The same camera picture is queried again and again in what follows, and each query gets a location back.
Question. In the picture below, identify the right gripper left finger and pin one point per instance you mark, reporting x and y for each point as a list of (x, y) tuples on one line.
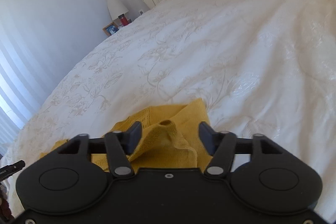
[(75, 156)]

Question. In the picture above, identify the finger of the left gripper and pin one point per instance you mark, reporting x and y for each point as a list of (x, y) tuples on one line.
[(9, 170)]

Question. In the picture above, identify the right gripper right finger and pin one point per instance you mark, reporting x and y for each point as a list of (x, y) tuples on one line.
[(224, 146)]

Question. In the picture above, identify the yellow knit sweater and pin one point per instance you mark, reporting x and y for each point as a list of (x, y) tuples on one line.
[(170, 136)]

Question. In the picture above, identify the white floral bedspread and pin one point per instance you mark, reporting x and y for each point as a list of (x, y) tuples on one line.
[(260, 66)]

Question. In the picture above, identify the white window blinds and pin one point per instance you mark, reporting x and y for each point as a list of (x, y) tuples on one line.
[(28, 76)]

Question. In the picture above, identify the red tumbler bottle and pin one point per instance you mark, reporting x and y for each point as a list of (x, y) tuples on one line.
[(123, 19)]

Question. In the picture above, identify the white table lamp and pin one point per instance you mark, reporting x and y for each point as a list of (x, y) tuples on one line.
[(116, 8)]

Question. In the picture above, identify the wooden picture frame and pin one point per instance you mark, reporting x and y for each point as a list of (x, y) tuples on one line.
[(110, 29)]

